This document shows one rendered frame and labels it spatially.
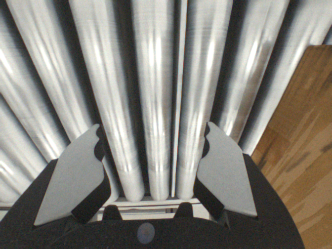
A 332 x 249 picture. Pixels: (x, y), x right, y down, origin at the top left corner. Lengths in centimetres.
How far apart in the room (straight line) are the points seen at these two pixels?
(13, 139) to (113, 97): 20
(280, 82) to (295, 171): 12
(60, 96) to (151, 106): 12
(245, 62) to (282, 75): 6
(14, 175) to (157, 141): 32
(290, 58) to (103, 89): 25
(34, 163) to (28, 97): 15
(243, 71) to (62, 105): 25
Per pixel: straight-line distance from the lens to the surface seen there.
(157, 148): 22
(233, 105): 21
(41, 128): 27
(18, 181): 43
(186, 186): 31
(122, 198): 39
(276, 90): 24
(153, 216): 49
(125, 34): 30
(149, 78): 16
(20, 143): 33
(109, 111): 19
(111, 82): 18
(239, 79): 20
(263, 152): 27
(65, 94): 21
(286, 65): 24
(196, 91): 17
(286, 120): 24
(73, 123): 23
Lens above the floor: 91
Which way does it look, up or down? 59 degrees down
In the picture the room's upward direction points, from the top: 175 degrees clockwise
